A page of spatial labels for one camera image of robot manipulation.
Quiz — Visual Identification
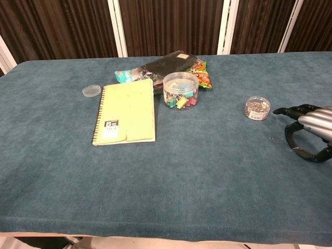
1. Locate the teal white snack packet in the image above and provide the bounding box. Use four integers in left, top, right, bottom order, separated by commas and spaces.
114, 69, 141, 84

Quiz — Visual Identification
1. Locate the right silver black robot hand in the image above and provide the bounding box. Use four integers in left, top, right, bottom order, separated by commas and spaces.
272, 104, 332, 164

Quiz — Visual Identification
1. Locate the teal velvet tablecloth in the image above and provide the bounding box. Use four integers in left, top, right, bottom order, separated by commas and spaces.
0, 51, 332, 246

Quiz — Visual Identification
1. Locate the clear jar of binder clips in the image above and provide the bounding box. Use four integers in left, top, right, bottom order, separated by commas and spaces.
162, 72, 200, 110

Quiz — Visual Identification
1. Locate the white partition frame post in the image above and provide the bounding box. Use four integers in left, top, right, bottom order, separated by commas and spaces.
0, 35, 18, 75
217, 0, 240, 56
278, 0, 305, 53
107, 0, 129, 58

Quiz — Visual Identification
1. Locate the black item in plastic bag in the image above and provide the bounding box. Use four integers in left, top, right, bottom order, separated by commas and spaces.
131, 50, 199, 94

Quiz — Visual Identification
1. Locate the yellow spiral notebook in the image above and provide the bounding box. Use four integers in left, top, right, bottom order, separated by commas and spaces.
92, 78, 156, 146

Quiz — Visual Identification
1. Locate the clear round plastic lid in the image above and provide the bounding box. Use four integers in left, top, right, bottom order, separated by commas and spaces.
81, 84, 102, 98

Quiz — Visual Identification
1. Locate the clear jar of paper clips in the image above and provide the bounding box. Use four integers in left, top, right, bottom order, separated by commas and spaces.
245, 96, 271, 121

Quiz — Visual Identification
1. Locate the orange green snack packet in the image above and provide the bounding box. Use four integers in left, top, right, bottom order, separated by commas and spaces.
186, 59, 213, 91

